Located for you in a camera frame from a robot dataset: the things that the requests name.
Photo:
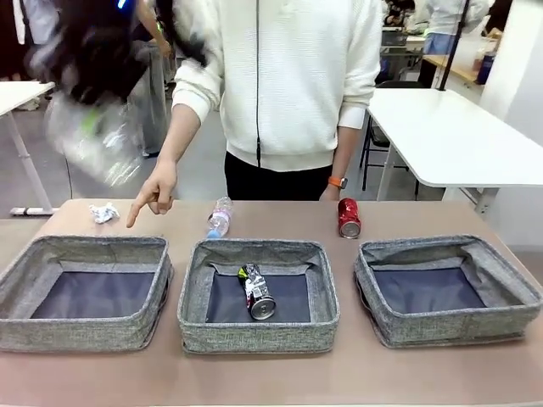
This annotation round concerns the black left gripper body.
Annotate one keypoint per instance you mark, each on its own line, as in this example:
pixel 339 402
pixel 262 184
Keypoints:
pixel 97 55

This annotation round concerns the bystander in grey wide trousers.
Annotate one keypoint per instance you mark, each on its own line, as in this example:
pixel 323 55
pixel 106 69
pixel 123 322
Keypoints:
pixel 150 118

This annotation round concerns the large white table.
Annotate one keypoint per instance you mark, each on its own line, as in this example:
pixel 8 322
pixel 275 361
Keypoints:
pixel 445 135

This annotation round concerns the grey fabric basket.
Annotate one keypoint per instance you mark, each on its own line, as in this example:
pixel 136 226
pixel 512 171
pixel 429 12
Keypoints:
pixel 445 326
pixel 254 339
pixel 85 335

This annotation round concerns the large crushed clear bottle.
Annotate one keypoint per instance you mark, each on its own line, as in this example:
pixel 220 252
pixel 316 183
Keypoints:
pixel 85 152

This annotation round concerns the bystander in pale blue shirt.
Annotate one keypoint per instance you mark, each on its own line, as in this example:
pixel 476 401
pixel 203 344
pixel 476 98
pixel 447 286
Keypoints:
pixel 42 21

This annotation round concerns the person's black trousers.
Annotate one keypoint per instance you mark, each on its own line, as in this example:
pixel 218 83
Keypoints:
pixel 275 184

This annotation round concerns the person's right forearm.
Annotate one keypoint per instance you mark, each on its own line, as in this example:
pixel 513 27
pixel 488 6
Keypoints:
pixel 178 131

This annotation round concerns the wooden workbench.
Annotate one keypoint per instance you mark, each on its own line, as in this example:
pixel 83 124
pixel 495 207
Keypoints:
pixel 458 70

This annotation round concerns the bystander in white top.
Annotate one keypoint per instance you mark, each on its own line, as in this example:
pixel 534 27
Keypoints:
pixel 441 42

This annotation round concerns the black stand pole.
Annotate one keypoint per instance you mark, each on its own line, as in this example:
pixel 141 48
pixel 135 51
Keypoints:
pixel 445 63

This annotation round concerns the person's left forearm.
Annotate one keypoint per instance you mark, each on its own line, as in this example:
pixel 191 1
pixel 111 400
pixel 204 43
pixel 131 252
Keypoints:
pixel 345 148

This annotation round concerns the person's right hand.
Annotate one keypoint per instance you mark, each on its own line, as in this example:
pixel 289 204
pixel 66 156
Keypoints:
pixel 161 188

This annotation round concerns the black plastic crate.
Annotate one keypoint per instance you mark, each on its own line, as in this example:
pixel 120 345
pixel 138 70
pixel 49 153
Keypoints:
pixel 394 39

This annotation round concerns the red soda can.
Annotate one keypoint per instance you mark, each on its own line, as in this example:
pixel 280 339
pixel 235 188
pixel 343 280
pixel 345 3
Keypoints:
pixel 348 216

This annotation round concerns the small pink-label water bottle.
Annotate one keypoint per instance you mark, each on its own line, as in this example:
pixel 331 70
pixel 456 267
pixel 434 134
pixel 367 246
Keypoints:
pixel 219 222

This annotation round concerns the black and silver drink can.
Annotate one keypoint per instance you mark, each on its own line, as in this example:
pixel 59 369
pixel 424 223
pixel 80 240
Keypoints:
pixel 256 292

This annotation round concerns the person in white sweater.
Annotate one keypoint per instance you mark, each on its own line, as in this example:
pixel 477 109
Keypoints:
pixel 297 85

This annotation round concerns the blue bottle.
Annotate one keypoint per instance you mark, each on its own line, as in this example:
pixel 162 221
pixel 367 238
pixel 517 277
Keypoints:
pixel 484 68

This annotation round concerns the black folding chair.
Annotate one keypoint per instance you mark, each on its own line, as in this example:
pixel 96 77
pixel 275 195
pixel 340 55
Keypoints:
pixel 375 142

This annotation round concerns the person's left hand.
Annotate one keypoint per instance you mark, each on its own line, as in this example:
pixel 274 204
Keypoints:
pixel 330 195

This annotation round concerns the white paper ball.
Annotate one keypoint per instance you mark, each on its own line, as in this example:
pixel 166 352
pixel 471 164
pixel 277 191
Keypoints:
pixel 104 213

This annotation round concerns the orange band wristwatch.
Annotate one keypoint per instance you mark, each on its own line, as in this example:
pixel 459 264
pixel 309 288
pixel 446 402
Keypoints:
pixel 337 182

